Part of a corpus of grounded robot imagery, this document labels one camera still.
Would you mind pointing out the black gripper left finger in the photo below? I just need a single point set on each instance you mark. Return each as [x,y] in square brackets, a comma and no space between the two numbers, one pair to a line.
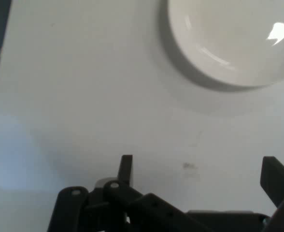
[122,200]

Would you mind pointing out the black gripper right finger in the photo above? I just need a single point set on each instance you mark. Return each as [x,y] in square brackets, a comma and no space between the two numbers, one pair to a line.
[277,178]

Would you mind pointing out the white ceramic bowl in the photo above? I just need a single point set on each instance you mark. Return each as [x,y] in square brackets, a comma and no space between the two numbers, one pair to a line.
[231,41]

